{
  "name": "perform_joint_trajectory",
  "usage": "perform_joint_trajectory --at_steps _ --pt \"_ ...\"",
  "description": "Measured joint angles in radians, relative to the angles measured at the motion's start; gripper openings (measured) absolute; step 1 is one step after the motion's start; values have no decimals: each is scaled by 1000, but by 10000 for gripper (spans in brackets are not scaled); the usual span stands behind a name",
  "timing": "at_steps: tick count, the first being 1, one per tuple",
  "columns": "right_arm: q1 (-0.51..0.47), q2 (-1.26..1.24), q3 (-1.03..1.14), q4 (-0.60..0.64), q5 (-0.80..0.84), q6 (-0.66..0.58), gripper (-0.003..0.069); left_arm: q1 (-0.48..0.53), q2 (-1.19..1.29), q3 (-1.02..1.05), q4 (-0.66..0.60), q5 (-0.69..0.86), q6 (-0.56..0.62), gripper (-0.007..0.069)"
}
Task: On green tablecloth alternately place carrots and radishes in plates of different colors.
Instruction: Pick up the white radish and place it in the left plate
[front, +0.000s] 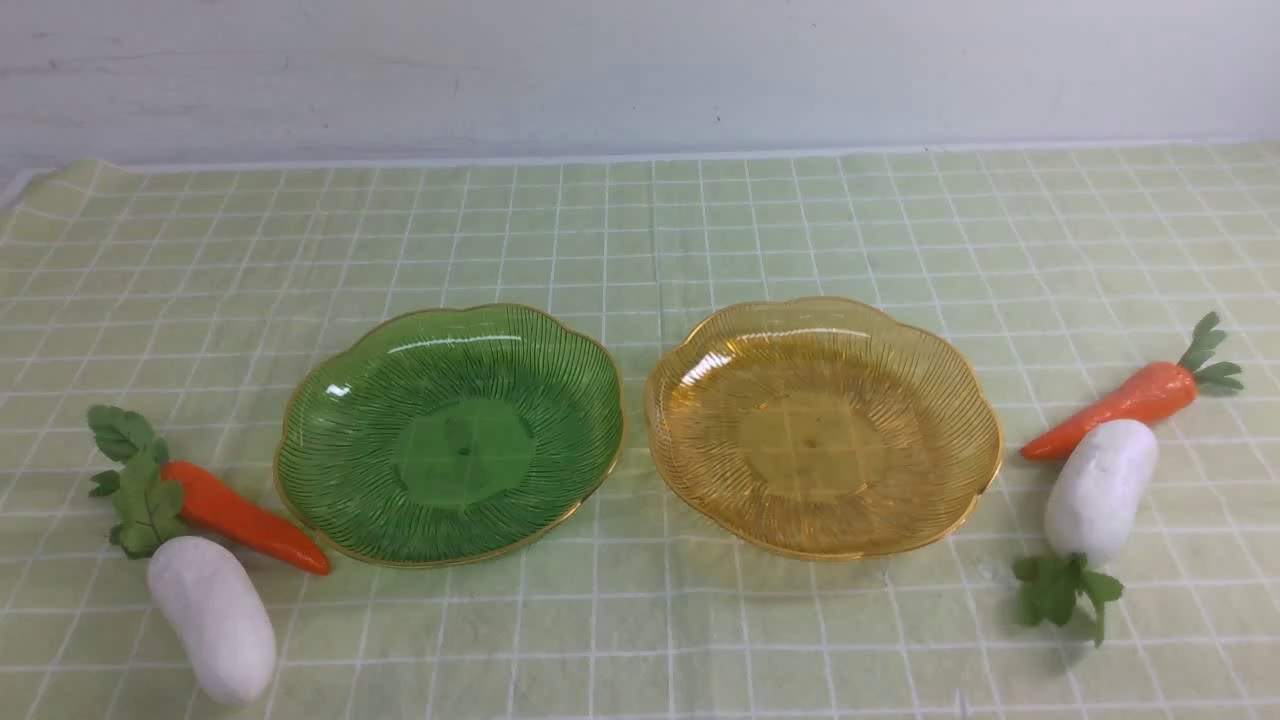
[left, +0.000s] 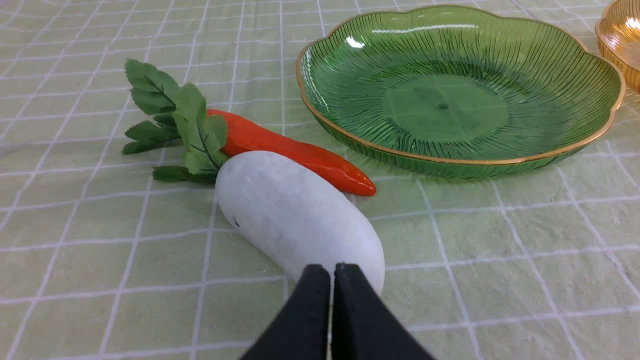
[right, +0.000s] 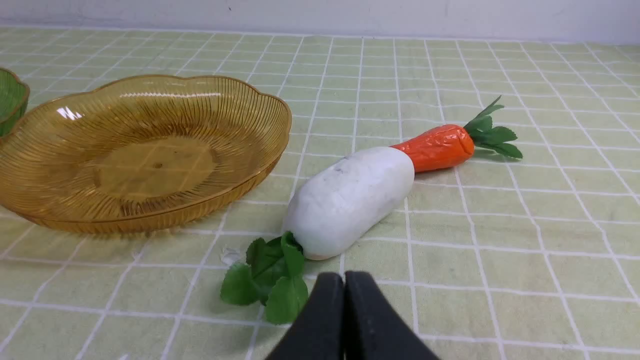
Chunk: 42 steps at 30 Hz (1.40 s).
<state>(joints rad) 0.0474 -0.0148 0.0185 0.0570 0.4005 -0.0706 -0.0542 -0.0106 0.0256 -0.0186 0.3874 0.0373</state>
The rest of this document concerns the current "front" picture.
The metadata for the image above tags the white toy radish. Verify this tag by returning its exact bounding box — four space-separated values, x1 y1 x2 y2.
147 536 276 706
1012 419 1158 647

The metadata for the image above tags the orange toy carrot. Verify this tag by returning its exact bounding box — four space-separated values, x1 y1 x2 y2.
1020 311 1244 461
86 404 332 577

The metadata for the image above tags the amber ribbed plastic plate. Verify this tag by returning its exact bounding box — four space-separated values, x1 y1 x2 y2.
644 296 1004 561

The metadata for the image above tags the green ribbed plastic plate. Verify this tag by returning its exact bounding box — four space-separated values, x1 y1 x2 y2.
274 304 626 568

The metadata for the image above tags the green checkered tablecloth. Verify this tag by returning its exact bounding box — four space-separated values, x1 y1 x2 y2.
1 143 1277 719

